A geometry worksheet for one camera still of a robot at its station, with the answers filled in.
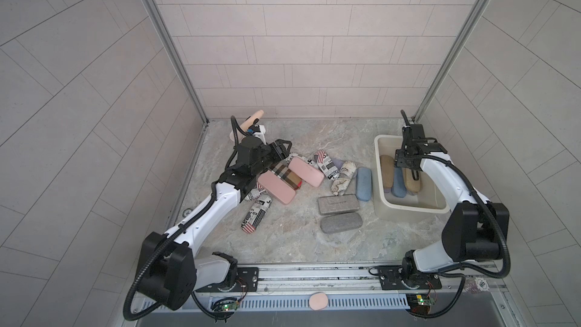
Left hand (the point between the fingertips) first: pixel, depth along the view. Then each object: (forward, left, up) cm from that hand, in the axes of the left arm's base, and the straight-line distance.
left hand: (290, 143), depth 79 cm
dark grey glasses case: (-20, -18, -20) cm, 34 cm away
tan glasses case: (-9, -46, -14) cm, 49 cm away
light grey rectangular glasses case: (-14, -18, -19) cm, 30 cm away
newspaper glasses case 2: (-16, +12, -19) cm, 28 cm away
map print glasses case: (-1, -23, -17) cm, 28 cm away
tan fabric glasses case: (-2, -39, -15) cm, 41 cm away
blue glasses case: (-5, -30, -20) cm, 36 cm away
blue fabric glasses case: (-7, -43, -19) cm, 48 cm away
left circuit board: (-44, +18, -20) cm, 52 cm away
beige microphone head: (+8, +17, +1) cm, 19 cm away
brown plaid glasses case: (-1, +3, -17) cm, 18 cm away
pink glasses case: (0, -7, -19) cm, 20 cm away
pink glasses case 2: (-7, +6, -20) cm, 21 cm away
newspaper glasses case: (-8, +13, -20) cm, 26 cm away
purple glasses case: (+4, -20, -18) cm, 27 cm away
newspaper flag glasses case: (+2, -14, -17) cm, 22 cm away
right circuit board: (-44, -40, -22) cm, 64 cm away
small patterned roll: (-40, -55, -15) cm, 70 cm away
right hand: (+1, -46, -10) cm, 47 cm away
